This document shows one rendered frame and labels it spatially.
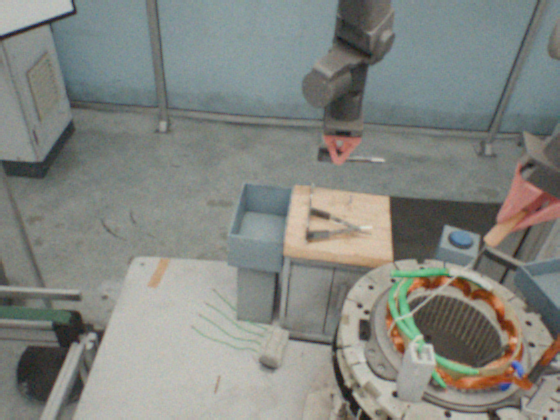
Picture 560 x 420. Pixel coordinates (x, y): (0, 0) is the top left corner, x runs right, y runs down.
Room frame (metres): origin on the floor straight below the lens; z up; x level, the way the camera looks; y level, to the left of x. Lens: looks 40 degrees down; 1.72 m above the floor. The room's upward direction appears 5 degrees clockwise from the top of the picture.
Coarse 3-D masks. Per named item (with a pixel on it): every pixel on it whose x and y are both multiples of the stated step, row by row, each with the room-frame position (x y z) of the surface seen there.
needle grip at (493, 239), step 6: (522, 210) 0.47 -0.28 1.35; (516, 216) 0.47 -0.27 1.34; (522, 216) 0.47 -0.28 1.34; (504, 222) 0.47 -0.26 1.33; (510, 222) 0.47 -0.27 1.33; (516, 222) 0.47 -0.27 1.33; (498, 228) 0.47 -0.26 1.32; (504, 228) 0.47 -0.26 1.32; (510, 228) 0.47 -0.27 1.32; (492, 234) 0.47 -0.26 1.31; (498, 234) 0.47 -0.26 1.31; (504, 234) 0.47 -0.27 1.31; (486, 240) 0.47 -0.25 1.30; (492, 240) 0.47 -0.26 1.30; (498, 240) 0.47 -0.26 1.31; (492, 246) 0.47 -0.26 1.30
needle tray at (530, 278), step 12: (528, 264) 0.68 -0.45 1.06; (540, 264) 0.69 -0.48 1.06; (552, 264) 0.70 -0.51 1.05; (516, 276) 0.67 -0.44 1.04; (528, 276) 0.65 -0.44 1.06; (540, 276) 0.69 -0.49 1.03; (552, 276) 0.69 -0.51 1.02; (528, 288) 0.64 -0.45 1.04; (540, 288) 0.62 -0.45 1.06; (552, 288) 0.66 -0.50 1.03; (528, 300) 0.63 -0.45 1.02; (540, 300) 0.61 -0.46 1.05; (552, 300) 0.59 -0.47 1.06; (540, 312) 0.60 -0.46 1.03; (552, 312) 0.58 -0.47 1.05; (552, 324) 0.57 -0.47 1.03; (552, 336) 0.57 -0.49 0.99
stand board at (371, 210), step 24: (336, 192) 0.84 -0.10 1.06; (312, 216) 0.76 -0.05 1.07; (336, 216) 0.76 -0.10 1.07; (360, 216) 0.77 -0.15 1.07; (384, 216) 0.78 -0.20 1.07; (288, 240) 0.68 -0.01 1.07; (312, 240) 0.69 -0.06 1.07; (336, 240) 0.70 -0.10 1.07; (360, 240) 0.70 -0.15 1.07; (384, 240) 0.71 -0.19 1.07; (360, 264) 0.66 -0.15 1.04; (384, 264) 0.66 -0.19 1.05
